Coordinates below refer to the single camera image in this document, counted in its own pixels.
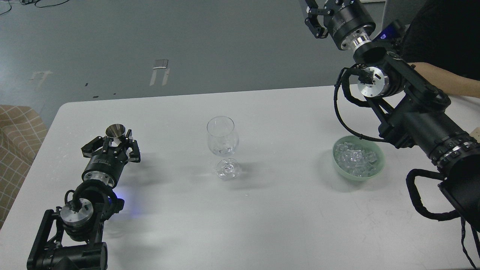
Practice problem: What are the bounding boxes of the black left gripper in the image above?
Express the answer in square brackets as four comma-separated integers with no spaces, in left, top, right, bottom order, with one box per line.
[81,129,141,188]

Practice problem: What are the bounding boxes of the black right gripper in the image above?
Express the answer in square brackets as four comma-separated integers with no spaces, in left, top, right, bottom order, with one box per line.
[304,0,377,51]

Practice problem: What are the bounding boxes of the green bowl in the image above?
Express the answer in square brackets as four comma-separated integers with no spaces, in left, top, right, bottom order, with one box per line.
[331,135,385,182]

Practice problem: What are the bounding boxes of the seated person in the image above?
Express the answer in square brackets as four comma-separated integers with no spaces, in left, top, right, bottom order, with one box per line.
[401,0,480,98]

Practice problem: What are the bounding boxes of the checkered beige chair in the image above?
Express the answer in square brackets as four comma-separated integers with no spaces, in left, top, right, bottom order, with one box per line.
[0,105,48,226]

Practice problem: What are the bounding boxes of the beige perforated block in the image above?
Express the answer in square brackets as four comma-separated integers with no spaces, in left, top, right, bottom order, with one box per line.
[469,127,480,143]

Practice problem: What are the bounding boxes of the steel double jigger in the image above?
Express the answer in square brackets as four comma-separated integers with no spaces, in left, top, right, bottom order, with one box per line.
[106,124,126,147]

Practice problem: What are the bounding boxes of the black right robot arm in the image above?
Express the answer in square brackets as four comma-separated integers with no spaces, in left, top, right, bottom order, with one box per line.
[304,0,480,249]

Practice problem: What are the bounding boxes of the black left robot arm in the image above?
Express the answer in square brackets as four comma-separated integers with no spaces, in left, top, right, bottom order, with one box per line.
[26,124,141,270]

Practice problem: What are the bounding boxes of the black floor cables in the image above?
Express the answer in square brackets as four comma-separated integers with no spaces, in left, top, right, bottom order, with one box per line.
[0,0,70,18]

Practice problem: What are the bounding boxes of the grey office chair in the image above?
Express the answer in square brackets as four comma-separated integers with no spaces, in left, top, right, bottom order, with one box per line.
[381,0,427,36]

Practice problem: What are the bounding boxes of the clear wine glass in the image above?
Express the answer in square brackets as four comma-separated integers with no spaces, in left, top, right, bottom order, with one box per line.
[206,116,242,180]

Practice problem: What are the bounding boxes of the clear ice cubes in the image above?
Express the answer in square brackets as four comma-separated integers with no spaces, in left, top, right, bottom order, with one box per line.
[333,141,379,178]

